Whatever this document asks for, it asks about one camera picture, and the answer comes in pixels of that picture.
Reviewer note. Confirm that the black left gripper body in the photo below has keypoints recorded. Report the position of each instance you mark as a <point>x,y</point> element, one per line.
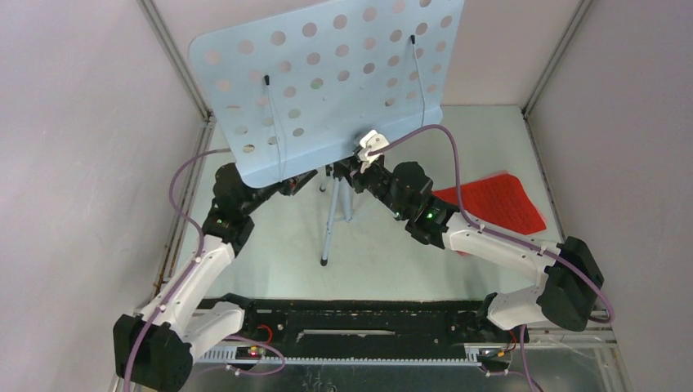
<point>282,186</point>

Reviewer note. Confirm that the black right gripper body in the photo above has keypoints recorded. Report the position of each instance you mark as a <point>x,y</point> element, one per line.
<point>375,180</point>

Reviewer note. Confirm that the light blue music stand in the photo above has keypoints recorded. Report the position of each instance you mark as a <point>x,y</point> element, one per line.
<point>296,91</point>

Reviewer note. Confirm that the red sheet music page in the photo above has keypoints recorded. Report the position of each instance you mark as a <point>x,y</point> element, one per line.
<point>501,200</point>

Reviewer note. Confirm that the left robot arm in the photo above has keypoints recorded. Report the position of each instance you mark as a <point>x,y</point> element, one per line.
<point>158,346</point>

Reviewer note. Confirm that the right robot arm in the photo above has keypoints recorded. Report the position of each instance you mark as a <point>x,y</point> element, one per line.
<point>564,277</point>

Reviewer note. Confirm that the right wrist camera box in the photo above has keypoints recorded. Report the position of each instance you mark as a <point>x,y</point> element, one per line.
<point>368,147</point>

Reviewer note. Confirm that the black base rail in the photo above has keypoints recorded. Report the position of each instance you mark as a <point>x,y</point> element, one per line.
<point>368,330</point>

